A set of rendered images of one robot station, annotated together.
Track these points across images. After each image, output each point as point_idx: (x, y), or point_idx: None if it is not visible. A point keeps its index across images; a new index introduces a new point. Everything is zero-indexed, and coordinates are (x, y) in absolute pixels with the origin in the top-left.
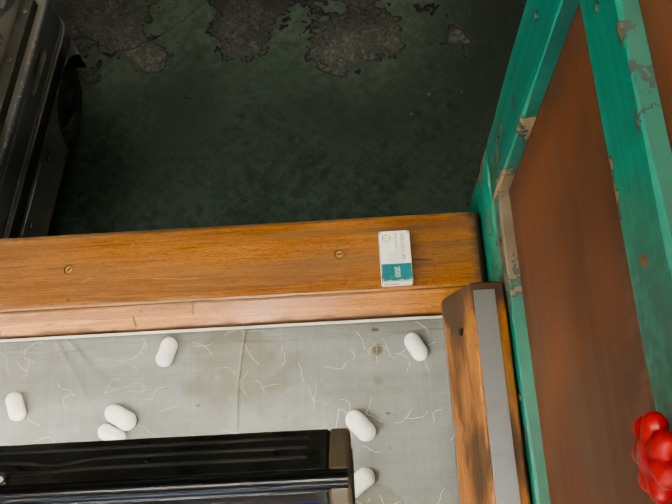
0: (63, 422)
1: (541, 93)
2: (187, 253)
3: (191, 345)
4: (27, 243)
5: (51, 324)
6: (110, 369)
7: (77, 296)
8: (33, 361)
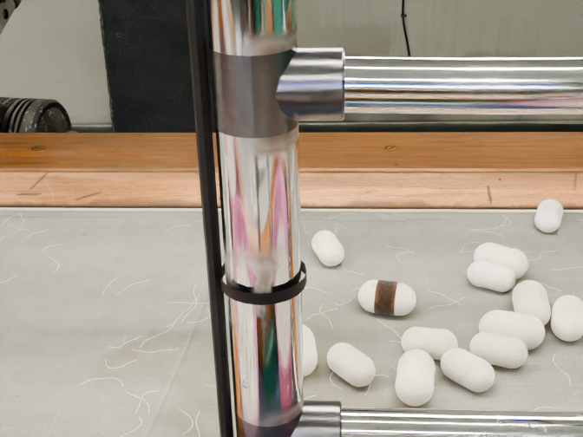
0: (401, 273)
1: None
2: (549, 143)
3: (579, 222)
4: (332, 133)
5: (370, 191)
6: (462, 235)
7: (409, 163)
8: (343, 225)
